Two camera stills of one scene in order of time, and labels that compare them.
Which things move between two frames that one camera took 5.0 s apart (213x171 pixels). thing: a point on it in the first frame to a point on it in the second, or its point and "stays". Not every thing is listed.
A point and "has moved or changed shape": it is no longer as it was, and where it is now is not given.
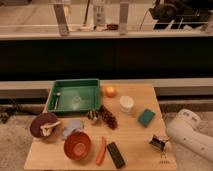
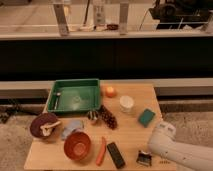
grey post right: x=123 y=18 stays
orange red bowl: x=77 y=145 stays
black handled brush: x=158 y=142 has moved or changed shape
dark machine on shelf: x=177 y=14 stays
